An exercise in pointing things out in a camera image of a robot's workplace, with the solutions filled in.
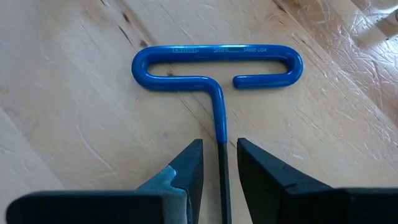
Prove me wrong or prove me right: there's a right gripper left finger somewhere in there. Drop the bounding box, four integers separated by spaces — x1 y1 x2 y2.
6 139 205 224

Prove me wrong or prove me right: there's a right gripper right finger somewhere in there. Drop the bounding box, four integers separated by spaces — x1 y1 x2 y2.
237 138 398 224

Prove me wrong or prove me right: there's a blue T-handle hex key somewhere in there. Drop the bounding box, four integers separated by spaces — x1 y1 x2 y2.
131 43 304 224

